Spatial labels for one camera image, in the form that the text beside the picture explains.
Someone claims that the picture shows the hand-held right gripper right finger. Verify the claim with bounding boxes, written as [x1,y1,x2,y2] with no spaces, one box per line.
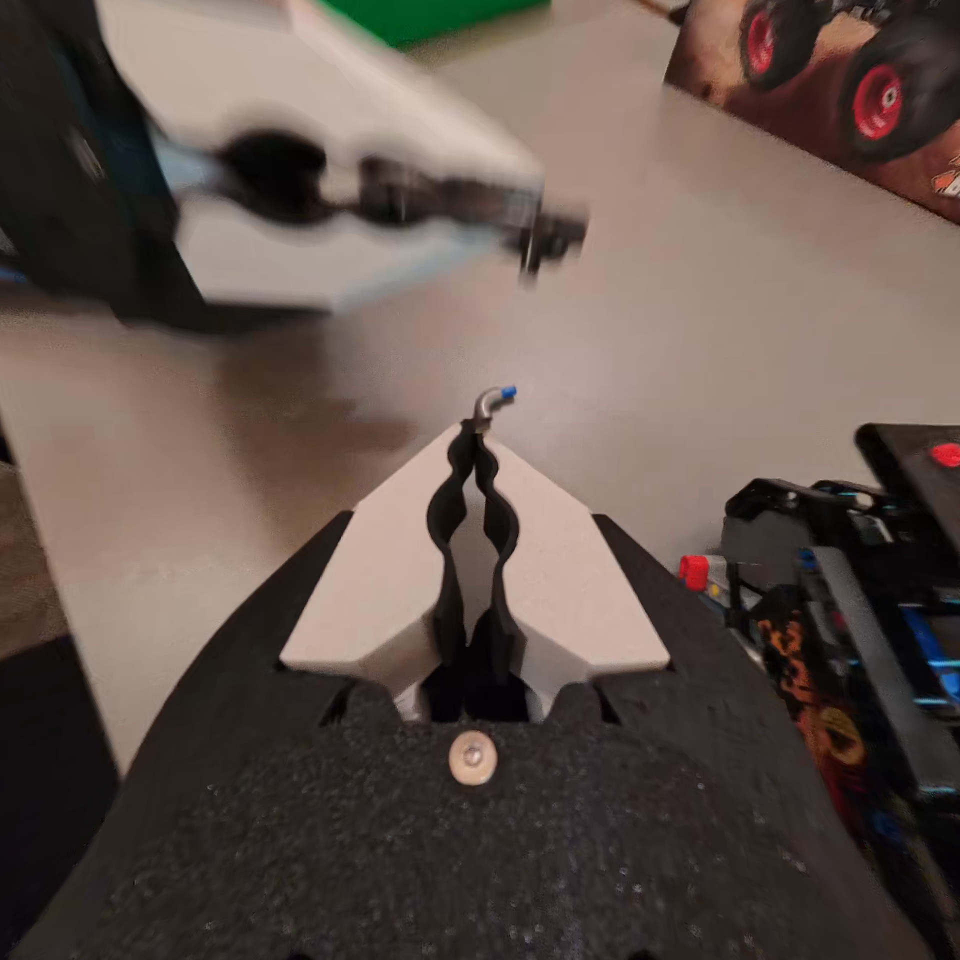
[476,433,671,717]

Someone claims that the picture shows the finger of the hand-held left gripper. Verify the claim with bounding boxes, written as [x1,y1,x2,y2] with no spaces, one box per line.
[176,191,526,315]
[96,0,547,204]

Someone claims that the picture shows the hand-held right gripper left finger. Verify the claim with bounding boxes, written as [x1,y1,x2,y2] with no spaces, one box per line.
[279,421,475,721]

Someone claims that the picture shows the grey bent lego connector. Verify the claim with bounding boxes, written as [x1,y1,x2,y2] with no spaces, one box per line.
[471,384,519,438]

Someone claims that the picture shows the black lego piece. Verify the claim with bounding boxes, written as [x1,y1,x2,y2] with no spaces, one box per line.
[517,198,590,286]

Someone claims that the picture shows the lego truck with flame panels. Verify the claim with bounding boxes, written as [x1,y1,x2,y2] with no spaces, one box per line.
[677,422,960,856]

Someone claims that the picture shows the lego box with truck picture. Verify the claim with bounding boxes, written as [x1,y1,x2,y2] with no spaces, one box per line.
[663,0,960,226]

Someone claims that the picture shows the green board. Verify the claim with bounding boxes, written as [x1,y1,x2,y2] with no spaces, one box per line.
[318,0,554,48]

